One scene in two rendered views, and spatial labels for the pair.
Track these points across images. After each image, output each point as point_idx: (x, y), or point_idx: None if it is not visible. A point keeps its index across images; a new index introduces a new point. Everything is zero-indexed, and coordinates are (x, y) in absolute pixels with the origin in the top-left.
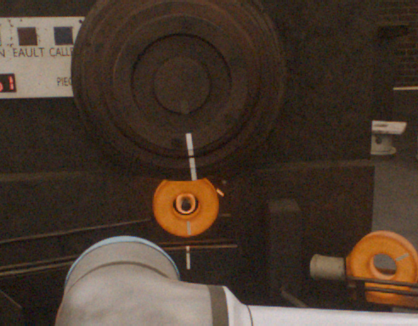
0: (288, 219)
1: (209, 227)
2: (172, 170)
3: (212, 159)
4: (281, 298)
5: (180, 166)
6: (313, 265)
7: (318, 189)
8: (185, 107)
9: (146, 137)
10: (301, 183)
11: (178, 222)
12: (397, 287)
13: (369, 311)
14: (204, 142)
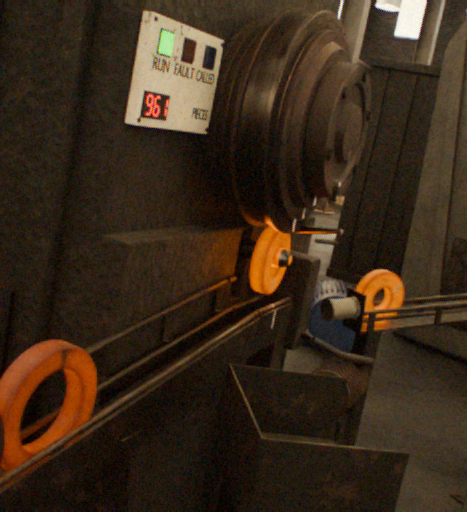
0: (317, 267)
1: (246, 286)
2: (287, 221)
3: (311, 209)
4: (314, 344)
5: (298, 217)
6: (336, 307)
7: (294, 241)
8: (349, 155)
9: (326, 185)
10: (290, 235)
11: (270, 279)
12: (389, 314)
13: (370, 339)
14: (342, 191)
